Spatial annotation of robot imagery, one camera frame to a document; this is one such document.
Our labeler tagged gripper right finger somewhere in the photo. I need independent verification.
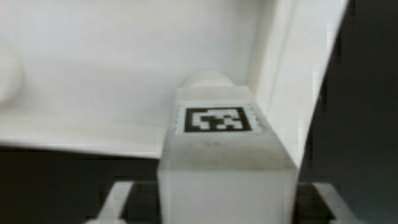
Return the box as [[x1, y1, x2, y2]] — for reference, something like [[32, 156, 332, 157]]
[[293, 183, 363, 224]]

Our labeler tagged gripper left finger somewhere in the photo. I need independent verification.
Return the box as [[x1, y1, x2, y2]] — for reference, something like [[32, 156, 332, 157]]
[[86, 181, 158, 224]]

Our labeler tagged white table leg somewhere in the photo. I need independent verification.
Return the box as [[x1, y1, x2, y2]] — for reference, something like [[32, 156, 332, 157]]
[[158, 70, 299, 224]]

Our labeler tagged white square table top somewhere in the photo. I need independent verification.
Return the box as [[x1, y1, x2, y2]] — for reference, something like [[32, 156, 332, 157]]
[[0, 0, 286, 161]]

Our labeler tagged white U-shaped fence frame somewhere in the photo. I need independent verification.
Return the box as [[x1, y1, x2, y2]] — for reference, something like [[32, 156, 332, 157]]
[[258, 0, 348, 166]]

